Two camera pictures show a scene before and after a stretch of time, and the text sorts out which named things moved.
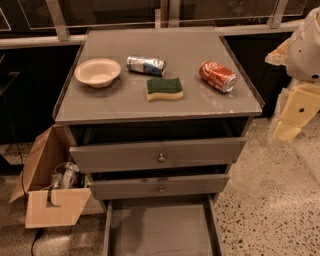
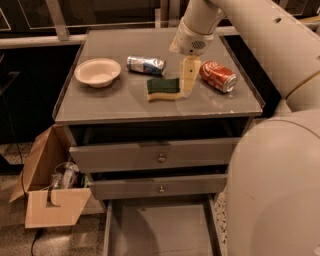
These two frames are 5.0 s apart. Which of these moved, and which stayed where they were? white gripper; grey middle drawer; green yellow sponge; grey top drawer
Moved: white gripper
Stayed: green yellow sponge; grey top drawer; grey middle drawer
